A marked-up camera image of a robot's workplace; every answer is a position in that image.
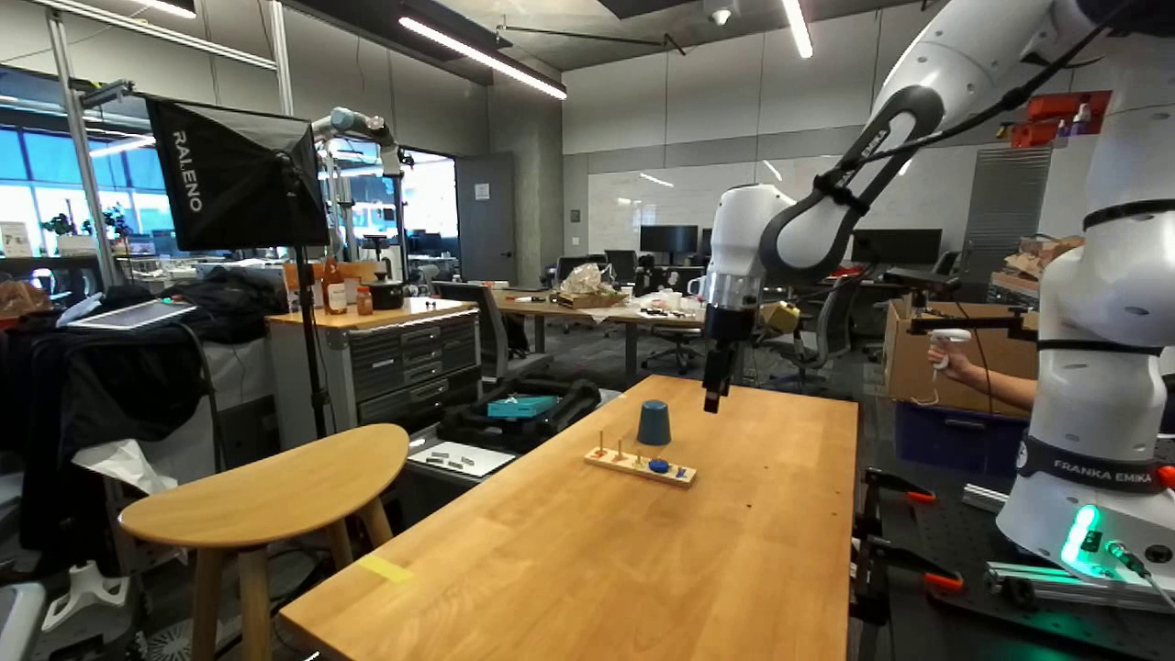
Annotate person's bare forearm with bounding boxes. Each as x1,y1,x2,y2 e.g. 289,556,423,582
974,360,1042,417

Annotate grey door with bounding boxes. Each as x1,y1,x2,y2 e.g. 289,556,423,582
457,151,522,287

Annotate person's bare hand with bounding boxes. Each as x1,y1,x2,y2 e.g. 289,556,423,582
926,347,983,385

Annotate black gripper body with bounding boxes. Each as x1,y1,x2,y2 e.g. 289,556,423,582
700,302,752,385

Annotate blue plastic cup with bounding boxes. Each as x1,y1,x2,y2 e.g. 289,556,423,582
636,398,675,448

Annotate teal case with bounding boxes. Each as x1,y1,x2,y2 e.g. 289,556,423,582
483,391,568,428

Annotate white handheld controller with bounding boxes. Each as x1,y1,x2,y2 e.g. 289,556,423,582
920,325,975,407

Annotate round wooden stool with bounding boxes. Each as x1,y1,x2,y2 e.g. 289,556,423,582
117,419,416,661

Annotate yellow tape strip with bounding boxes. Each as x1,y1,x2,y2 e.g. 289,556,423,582
360,556,419,589

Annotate long background work table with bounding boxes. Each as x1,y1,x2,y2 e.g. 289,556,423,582
492,287,707,385

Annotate black duffel bag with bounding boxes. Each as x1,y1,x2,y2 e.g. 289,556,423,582
437,376,604,457

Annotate aluminium extrusion bars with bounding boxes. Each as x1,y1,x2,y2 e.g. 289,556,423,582
983,557,1164,614

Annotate black cloth pile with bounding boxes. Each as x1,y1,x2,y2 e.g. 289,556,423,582
0,313,218,556

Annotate grey drawer cabinet wooden top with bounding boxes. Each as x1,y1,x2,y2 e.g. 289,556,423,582
265,293,483,453

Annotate wooden peg stand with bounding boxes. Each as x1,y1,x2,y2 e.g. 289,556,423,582
579,429,700,492

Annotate orange red bottle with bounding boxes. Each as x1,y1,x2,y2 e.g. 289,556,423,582
319,259,355,319

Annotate black orange bar clamp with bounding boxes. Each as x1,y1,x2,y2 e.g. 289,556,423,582
859,466,943,516
850,533,974,605

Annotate black softbox light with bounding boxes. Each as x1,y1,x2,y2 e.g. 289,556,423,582
144,96,334,255

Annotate dark blue storage bin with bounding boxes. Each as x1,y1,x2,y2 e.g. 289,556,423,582
892,398,1030,483

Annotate open laptop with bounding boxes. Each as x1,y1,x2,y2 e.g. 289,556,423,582
58,293,203,337

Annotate brown cardboard box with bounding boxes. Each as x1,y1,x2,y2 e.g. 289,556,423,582
882,293,1042,428

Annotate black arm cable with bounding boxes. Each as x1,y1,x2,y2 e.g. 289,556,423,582
814,0,1134,207

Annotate black light stand pole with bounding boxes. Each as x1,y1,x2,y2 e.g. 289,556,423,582
289,243,331,441

